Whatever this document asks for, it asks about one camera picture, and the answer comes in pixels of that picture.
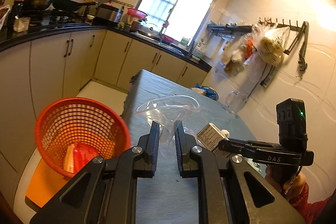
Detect white blue medicine box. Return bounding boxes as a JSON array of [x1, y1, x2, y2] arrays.
[[197, 123, 230, 158]]

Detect clear plastic container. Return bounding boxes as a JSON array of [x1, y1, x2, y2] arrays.
[[135, 95, 201, 145]]

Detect red foil packet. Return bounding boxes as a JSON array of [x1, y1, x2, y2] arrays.
[[73, 142, 99, 173]]

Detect tall orange carton box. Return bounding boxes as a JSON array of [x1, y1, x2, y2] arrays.
[[63, 144, 74, 173]]

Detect black kitchen countertop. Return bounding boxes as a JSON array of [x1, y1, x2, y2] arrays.
[[1, 23, 212, 73]]

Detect right hand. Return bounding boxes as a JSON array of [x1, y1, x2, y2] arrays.
[[265, 165, 306, 201]]

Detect blue bag on chair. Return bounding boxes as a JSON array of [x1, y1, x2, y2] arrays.
[[190, 83, 219, 101]]

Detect red plastic mesh basket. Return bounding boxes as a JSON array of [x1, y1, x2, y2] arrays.
[[34, 97, 130, 178]]

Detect black hanging tongs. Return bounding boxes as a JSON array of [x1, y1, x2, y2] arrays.
[[284, 21, 309, 79]]

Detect orange stool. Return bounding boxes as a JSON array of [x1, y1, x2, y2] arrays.
[[26, 159, 70, 207]]

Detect hanging bag of bread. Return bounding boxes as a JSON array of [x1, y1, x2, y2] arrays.
[[253, 25, 290, 67]]

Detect glass pot lid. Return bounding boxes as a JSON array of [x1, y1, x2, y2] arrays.
[[138, 23, 160, 38]]

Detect red plastic colander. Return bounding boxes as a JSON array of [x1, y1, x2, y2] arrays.
[[127, 8, 147, 20]]

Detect silver rice cooker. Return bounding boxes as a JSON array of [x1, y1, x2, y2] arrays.
[[92, 3, 123, 27]]

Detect black wok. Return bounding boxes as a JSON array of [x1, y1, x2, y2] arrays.
[[52, 0, 98, 12]]

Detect black wall shelf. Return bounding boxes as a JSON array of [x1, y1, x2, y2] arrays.
[[206, 22, 252, 36]]

